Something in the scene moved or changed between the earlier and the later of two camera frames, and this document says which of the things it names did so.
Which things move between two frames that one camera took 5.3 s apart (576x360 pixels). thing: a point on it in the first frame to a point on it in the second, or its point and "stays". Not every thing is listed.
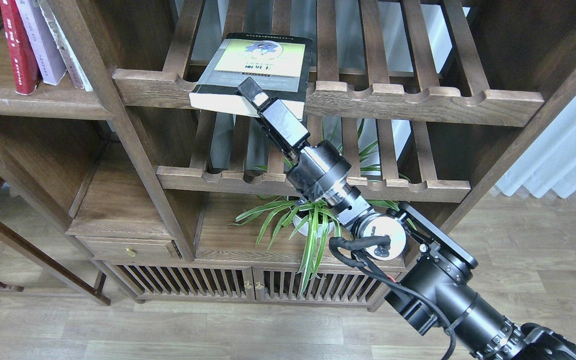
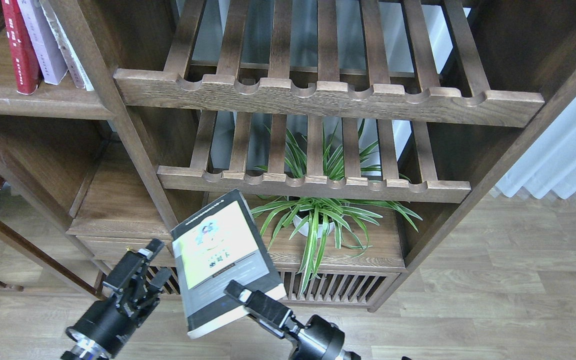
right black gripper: [318, 171] to [320, 339]
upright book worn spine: [80, 78] stays
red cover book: [22, 58] stays
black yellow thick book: [281, 65] to [222, 244]
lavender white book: [46, 48] stays
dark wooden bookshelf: [167, 197] stays
